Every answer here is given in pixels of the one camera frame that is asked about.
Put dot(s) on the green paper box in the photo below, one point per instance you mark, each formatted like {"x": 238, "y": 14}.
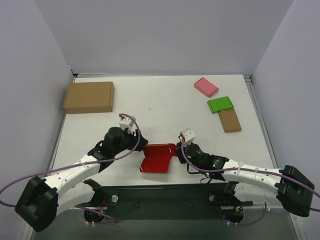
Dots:
{"x": 219, "y": 104}

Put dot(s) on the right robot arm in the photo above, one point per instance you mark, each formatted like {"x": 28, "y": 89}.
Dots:
{"x": 287, "y": 187}

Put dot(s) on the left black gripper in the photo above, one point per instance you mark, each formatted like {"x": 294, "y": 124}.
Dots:
{"x": 139, "y": 142}

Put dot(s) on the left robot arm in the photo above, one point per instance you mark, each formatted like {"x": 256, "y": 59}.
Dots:
{"x": 44, "y": 198}

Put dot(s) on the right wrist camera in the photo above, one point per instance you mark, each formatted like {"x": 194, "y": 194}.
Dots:
{"x": 187, "y": 136}

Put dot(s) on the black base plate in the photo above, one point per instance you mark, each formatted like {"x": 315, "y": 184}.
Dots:
{"x": 167, "y": 202}

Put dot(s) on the large brown cardboard box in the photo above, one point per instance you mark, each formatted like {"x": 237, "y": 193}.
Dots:
{"x": 89, "y": 97}

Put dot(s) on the small brown cardboard box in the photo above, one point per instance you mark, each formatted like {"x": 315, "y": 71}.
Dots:
{"x": 229, "y": 121}

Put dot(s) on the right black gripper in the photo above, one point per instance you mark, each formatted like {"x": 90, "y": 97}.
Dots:
{"x": 180, "y": 153}

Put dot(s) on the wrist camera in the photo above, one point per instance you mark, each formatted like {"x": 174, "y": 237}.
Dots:
{"x": 127, "y": 123}
{"x": 187, "y": 136}

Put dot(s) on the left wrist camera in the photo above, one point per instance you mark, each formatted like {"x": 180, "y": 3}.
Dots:
{"x": 127, "y": 123}

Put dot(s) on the red paper box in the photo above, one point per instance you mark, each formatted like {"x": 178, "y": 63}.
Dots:
{"x": 157, "y": 158}

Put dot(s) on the pink paper box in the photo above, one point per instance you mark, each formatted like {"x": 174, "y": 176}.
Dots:
{"x": 206, "y": 87}

